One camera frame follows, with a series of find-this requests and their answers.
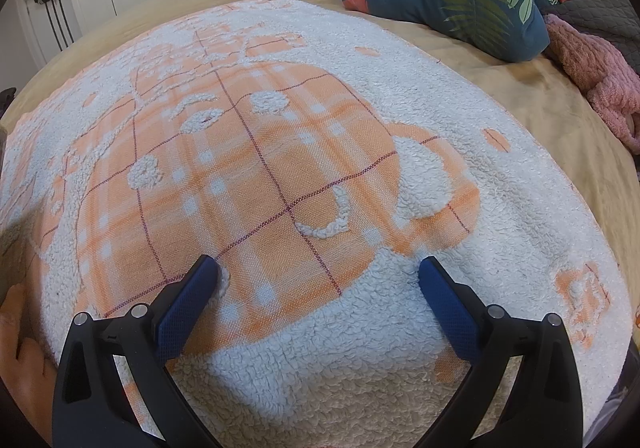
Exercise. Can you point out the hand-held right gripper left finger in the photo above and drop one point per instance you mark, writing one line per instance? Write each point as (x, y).
(187, 308)

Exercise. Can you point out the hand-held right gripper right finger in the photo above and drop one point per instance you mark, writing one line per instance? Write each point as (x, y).
(450, 308)

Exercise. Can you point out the person's left hand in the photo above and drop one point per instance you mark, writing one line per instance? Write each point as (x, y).
(20, 358)

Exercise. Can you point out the orange and white fleece blanket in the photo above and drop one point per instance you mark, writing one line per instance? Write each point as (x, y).
(300, 178)

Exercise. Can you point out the pink knitted blanket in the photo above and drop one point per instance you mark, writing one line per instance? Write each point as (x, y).
(600, 73)

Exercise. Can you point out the white door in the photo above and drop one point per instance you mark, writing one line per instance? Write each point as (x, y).
(50, 33)

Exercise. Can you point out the grey quilted headboard cover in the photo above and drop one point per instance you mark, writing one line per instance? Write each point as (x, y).
(620, 13)

